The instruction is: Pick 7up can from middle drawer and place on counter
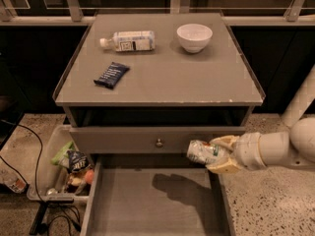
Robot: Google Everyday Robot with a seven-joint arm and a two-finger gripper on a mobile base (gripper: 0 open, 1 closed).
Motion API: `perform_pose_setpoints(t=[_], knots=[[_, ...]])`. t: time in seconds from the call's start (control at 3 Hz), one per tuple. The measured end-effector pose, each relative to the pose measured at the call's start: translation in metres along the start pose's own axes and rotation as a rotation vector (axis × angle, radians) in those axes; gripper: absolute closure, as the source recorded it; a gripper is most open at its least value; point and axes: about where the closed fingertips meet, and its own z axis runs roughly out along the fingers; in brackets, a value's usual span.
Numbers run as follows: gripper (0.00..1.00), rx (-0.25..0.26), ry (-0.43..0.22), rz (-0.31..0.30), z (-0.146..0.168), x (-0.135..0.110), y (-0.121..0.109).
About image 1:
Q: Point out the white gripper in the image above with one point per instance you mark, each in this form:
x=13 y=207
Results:
x=248 y=149

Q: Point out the crushed 7up can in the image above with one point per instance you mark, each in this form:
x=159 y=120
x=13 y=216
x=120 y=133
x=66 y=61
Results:
x=207 y=153

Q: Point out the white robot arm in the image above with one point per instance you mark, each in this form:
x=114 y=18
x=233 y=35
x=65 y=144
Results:
x=293 y=148

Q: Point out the closed top grey drawer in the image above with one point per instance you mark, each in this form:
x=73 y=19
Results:
x=97 y=140

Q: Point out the round metal drawer knob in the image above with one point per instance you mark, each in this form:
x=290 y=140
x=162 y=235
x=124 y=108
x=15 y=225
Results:
x=159 y=143

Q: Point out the open middle grey drawer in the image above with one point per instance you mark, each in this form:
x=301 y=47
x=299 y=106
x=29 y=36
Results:
x=149 y=201

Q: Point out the grey drawer cabinet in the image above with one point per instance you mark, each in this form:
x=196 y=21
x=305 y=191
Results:
x=166 y=87

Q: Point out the white ceramic bowl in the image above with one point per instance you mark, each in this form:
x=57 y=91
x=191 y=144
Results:
x=194 y=37

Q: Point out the dark blue snack bar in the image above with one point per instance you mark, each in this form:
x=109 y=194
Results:
x=112 y=75

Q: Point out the red apple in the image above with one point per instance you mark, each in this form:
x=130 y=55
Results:
x=89 y=176

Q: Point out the dark blue chip bag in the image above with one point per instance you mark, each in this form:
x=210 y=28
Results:
x=77 y=161

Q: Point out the clear plastic water bottle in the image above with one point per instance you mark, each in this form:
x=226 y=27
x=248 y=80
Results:
x=127 y=41

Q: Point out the metal window railing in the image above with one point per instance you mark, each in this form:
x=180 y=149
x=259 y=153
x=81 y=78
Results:
x=234 y=12

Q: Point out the clear plastic storage bin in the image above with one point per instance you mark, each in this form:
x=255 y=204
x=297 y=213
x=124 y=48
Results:
x=55 y=182

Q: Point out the green snack bag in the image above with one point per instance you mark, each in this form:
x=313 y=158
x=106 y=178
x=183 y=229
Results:
x=61 y=157

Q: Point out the black device on floor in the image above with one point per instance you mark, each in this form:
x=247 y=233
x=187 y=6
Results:
x=38 y=225

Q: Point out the plastic bottle on floor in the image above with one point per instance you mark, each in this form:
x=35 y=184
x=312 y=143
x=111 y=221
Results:
x=12 y=181

